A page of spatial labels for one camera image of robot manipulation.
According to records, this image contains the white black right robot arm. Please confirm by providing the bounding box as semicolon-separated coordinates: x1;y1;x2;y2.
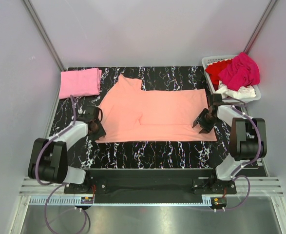
191;94;267;195

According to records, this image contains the folded pink t shirt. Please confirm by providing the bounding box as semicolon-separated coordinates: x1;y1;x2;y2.
58;68;102;99

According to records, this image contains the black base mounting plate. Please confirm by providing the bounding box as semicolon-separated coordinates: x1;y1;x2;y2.
64;169;236;202

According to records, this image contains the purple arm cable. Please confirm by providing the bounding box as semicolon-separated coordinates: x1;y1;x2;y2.
193;97;262;212
35;95;92;232

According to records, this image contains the white crumpled t shirt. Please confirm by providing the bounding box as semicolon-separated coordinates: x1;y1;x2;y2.
215;81;256;100

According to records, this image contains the left aluminium frame post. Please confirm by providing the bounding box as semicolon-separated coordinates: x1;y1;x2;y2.
21;0;65;71

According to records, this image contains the left electronics board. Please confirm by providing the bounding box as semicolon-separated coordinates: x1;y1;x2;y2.
80;196;94;204

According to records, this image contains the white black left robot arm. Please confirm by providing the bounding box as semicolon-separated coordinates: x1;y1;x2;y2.
28;106;106;193

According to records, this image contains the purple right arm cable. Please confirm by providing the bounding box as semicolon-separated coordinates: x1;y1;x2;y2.
193;97;262;212

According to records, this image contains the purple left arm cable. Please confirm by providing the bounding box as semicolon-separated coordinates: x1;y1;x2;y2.
35;95;92;232

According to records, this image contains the grey slotted cable duct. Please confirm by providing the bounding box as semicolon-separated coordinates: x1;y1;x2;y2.
30;195;224;209

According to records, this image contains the red crumpled t shirt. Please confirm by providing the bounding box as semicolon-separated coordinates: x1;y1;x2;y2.
205;59;232;85

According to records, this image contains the right electronics board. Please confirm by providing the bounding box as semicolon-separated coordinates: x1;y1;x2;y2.
212;197;227;206

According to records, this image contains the magenta crumpled t shirt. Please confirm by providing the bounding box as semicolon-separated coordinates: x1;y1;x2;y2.
218;52;260;91

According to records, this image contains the white plastic laundry basket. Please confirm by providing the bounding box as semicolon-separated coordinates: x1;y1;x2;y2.
201;56;262;105

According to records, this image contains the aluminium front rail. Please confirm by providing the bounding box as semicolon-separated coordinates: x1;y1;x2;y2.
19;177;284;196

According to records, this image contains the aluminium frame post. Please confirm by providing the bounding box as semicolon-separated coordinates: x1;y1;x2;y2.
244;0;279;54
21;0;65;71

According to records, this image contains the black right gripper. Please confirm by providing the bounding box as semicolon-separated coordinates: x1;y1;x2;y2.
193;108;219;134

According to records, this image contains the electronics board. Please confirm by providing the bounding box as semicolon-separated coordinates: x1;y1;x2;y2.
212;197;227;206
80;196;94;204

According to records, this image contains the salmon orange t shirt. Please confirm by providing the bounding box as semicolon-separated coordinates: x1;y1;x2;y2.
98;75;217;143

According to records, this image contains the right aluminium frame post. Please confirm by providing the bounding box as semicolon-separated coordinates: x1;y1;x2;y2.
244;0;279;54

